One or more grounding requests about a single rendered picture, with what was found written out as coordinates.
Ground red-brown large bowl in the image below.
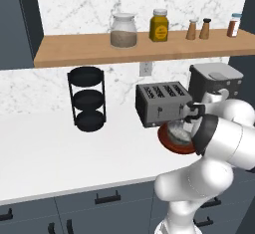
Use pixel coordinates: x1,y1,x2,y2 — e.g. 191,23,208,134
156,121,197,155

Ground dark grey wide drawer front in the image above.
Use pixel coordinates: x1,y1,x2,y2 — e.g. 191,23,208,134
54,180,157,215

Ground black wide drawer handle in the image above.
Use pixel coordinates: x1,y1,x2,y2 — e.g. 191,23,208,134
94,190,122,205

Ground grey four-slot toaster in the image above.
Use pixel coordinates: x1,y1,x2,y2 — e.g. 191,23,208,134
134,81,195,129

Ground wooden wall shelf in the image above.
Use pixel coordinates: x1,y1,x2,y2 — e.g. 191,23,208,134
33,28,255,69

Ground yellow jar with white lid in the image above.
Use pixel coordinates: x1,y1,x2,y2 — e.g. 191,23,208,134
148,8,170,43

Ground dark grey narrow drawer front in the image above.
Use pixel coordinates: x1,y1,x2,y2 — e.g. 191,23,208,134
0,196,60,227

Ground grey small bowl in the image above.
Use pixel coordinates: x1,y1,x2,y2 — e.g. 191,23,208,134
166,118,194,145

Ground black vertical door handle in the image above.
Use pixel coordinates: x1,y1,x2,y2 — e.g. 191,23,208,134
65,218,75,234
47,222,57,234

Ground dark grey upper cabinet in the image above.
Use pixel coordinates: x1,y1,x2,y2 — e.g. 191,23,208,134
0,0,45,71

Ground glass jar with grains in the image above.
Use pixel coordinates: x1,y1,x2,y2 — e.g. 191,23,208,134
110,12,138,50

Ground red spice jar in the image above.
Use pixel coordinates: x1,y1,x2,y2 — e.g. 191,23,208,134
226,13,242,39

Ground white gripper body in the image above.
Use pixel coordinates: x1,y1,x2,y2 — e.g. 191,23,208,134
185,101,207,123

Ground dark grey cabinet door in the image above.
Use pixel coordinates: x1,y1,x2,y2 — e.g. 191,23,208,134
60,198,156,234
0,215,65,234

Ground brown shaker with white cap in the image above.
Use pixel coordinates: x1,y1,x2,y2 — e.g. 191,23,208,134
185,18,198,41

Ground brown shaker with black cap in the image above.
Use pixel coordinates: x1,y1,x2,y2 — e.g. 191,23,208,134
198,17,212,41

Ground dark grey lidded appliance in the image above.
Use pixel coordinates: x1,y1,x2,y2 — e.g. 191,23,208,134
188,62,245,104

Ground black three-tier stand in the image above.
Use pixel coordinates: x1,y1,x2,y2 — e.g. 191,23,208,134
67,66,108,133

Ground black narrow drawer handle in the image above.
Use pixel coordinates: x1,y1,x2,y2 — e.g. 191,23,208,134
0,208,14,222

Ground white wall outlet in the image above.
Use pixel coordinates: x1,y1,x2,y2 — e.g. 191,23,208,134
138,61,153,78

